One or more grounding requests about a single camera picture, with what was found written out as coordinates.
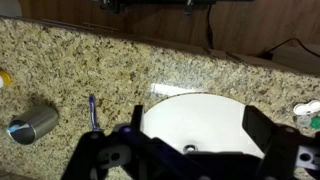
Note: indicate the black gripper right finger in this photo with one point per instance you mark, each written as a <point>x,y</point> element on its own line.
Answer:
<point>256,125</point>

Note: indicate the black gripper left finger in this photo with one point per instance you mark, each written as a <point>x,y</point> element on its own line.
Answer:
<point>136,116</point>

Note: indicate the white sink basin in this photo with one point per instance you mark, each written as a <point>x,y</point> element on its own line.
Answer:
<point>200,120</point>

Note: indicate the metal sink drain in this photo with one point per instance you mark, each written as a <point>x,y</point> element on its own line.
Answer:
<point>190,148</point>

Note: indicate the tall white yellow-capped tube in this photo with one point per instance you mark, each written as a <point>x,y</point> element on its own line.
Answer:
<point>5,78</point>

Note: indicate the small clear cap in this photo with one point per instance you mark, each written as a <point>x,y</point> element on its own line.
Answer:
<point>303,120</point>

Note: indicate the white contact lens case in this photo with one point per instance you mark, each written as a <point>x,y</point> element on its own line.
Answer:
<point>306,107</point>

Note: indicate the small green cap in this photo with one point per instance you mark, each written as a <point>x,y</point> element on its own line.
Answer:
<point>315,122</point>

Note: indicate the stainless steel cup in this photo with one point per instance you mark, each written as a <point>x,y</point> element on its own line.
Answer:
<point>36,121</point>

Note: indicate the blue toothbrush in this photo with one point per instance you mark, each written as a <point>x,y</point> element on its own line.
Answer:
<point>16,128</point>

